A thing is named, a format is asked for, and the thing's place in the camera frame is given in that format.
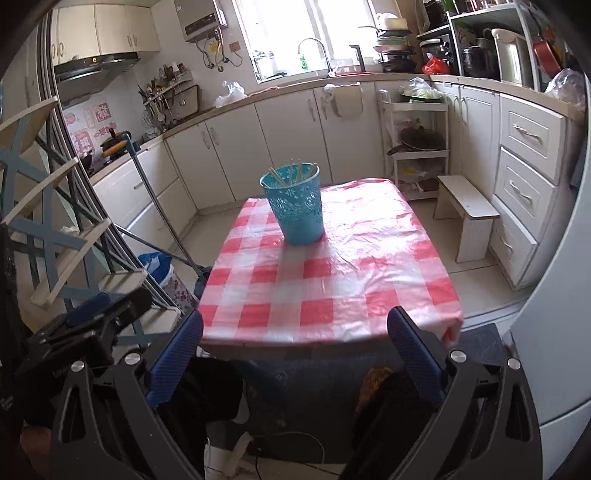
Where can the wall utensil rack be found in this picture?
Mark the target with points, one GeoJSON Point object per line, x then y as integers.
{"type": "Point", "coordinates": [161, 97]}

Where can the blue perforated plastic basket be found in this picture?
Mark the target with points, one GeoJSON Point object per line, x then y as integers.
{"type": "Point", "coordinates": [300, 226]}

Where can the white storage trolley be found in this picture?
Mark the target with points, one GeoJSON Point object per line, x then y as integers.
{"type": "Point", "coordinates": [443, 120]}

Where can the black countertop oven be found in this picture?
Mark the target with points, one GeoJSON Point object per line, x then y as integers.
{"type": "Point", "coordinates": [438, 48]}

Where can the cream wall cabinets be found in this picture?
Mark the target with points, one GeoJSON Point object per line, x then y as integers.
{"type": "Point", "coordinates": [115, 27]}

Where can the row of bottles and jars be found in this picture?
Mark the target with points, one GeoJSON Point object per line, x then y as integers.
{"type": "Point", "coordinates": [461, 7]}

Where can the red checkered plastic tablecloth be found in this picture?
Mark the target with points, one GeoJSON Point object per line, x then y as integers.
{"type": "Point", "coordinates": [323, 286]}

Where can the blue plastic bag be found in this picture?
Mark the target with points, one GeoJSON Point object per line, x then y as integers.
{"type": "Point", "coordinates": [154, 267]}

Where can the kitchen window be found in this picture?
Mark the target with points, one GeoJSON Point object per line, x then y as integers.
{"type": "Point", "coordinates": [277, 27]}

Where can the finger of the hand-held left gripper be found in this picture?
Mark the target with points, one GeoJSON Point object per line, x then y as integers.
{"type": "Point", "coordinates": [87, 310]}
{"type": "Point", "coordinates": [134, 307]}

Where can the cream base kitchen cabinets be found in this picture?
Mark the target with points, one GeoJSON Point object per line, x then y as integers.
{"type": "Point", "coordinates": [286, 134]}

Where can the chrome kitchen faucet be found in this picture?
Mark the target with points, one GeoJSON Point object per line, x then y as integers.
{"type": "Point", "coordinates": [328, 60]}

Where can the wall water heater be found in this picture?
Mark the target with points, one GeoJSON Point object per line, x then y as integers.
{"type": "Point", "coordinates": [198, 18]}

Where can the white plastic bag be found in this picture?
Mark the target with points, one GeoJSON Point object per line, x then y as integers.
{"type": "Point", "coordinates": [231, 94]}

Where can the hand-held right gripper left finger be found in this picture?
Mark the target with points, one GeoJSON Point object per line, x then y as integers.
{"type": "Point", "coordinates": [175, 355]}

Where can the pink wall stickers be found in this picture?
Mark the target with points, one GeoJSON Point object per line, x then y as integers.
{"type": "Point", "coordinates": [99, 113]}

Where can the floral fabric bag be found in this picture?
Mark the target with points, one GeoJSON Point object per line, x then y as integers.
{"type": "Point", "coordinates": [180, 295]}

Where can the black frying pan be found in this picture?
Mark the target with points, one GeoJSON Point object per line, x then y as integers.
{"type": "Point", "coordinates": [121, 136]}

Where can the thin metal rod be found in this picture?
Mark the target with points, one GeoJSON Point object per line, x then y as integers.
{"type": "Point", "coordinates": [157, 248]}

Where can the grey range hood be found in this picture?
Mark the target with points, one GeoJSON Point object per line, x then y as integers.
{"type": "Point", "coordinates": [92, 69]}

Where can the white appliance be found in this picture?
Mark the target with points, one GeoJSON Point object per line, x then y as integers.
{"type": "Point", "coordinates": [563, 323]}

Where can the dark blue square stool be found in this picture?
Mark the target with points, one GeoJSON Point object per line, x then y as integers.
{"type": "Point", "coordinates": [485, 346]}

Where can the stack of pots and dishes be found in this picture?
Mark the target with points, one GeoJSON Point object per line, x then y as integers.
{"type": "Point", "coordinates": [392, 50]}

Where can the white hanging bin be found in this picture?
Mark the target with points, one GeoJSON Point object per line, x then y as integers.
{"type": "Point", "coordinates": [346, 104]}

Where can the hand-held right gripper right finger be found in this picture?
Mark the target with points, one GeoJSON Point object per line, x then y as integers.
{"type": "Point", "coordinates": [418, 355]}

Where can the green dish soap bottle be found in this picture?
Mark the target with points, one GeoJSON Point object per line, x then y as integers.
{"type": "Point", "coordinates": [303, 64]}

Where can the white countertop shelf unit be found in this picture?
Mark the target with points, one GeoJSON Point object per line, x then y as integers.
{"type": "Point", "coordinates": [485, 14]}

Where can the blue white folding rack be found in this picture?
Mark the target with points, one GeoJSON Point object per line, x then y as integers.
{"type": "Point", "coordinates": [27, 120]}

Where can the black slim tap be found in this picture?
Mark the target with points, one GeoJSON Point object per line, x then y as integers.
{"type": "Point", "coordinates": [360, 60]}

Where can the white wooden stool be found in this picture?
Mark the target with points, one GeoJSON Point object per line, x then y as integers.
{"type": "Point", "coordinates": [466, 198]}

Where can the clear plastic bag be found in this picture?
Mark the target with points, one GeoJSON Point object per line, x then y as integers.
{"type": "Point", "coordinates": [565, 90]}

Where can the metal pole with blue clip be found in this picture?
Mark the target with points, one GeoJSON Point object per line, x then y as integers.
{"type": "Point", "coordinates": [133, 146]}

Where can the bag of vegetables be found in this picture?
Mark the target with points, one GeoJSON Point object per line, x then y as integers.
{"type": "Point", "coordinates": [422, 90]}

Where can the bunch of wooden chopsticks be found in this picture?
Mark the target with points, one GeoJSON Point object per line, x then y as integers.
{"type": "Point", "coordinates": [299, 171]}

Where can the black pan in trolley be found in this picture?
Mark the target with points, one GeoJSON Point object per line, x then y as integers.
{"type": "Point", "coordinates": [415, 138]}

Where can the black cooking pot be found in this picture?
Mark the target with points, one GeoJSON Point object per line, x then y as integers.
{"type": "Point", "coordinates": [478, 62]}

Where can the red plastic bag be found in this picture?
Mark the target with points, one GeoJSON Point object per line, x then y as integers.
{"type": "Point", "coordinates": [436, 67]}

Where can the person's left hand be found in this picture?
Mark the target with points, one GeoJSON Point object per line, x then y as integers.
{"type": "Point", "coordinates": [37, 447]}

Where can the white electric kettle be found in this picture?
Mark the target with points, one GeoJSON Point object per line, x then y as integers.
{"type": "Point", "coordinates": [510, 57]}

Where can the red hanging pot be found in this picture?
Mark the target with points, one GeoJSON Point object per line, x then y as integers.
{"type": "Point", "coordinates": [547, 53]}

